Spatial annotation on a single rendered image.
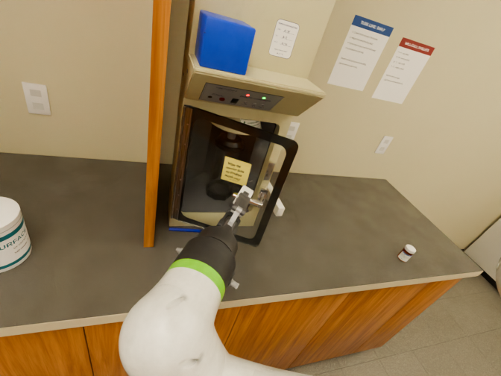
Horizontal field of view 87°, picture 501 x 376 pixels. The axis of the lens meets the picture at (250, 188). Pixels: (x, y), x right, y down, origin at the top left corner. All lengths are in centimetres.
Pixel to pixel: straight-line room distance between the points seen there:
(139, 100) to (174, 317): 97
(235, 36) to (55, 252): 74
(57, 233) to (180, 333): 72
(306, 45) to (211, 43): 28
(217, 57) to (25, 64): 79
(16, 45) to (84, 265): 74
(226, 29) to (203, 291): 47
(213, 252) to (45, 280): 57
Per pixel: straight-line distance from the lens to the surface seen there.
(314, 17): 77
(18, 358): 107
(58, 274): 90
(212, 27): 59
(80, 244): 95
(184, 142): 76
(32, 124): 133
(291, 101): 71
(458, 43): 176
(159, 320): 34
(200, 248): 42
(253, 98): 68
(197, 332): 35
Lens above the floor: 165
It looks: 34 degrees down
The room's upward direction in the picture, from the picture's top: 18 degrees clockwise
